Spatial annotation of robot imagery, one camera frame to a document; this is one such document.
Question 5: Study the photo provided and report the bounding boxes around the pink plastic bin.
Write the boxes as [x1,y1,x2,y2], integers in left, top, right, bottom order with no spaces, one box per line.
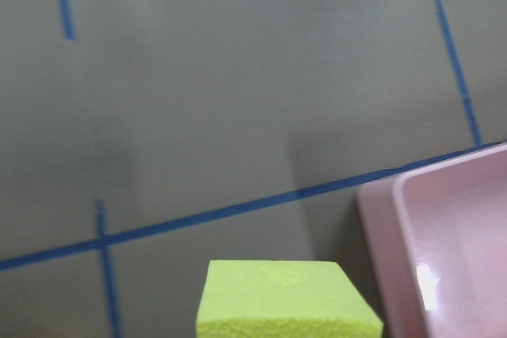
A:
[356,144,506,337]

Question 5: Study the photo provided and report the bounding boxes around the yellow foam block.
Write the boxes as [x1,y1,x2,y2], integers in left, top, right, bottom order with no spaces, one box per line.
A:
[196,260,383,337]

